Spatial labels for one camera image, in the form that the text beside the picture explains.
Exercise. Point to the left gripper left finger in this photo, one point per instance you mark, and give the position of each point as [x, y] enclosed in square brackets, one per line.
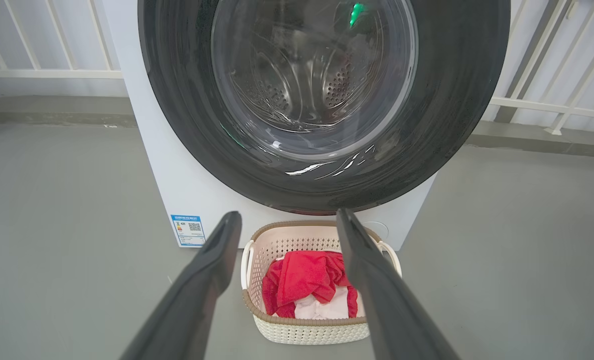
[192, 305]

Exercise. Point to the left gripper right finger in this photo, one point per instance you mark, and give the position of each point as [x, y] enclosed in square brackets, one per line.
[387, 305]

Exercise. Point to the white garment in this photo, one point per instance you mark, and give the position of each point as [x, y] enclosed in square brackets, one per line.
[322, 309]

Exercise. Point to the red garment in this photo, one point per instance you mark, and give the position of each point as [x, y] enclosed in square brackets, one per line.
[272, 295]
[302, 275]

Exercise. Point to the dark round washing machine door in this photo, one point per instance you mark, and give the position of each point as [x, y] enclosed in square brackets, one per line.
[452, 100]

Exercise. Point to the cream basket with brown rim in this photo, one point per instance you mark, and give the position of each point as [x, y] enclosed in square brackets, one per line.
[307, 332]

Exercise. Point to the white front-load washing machine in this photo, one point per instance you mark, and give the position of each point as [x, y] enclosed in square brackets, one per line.
[177, 190]

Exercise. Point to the blue energy label sticker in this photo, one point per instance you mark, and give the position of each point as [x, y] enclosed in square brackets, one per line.
[188, 231]

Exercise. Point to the round white filter cover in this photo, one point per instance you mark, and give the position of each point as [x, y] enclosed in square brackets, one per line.
[379, 230]

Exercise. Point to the white metal railing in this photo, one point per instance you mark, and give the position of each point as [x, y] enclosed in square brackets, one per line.
[42, 72]
[552, 106]

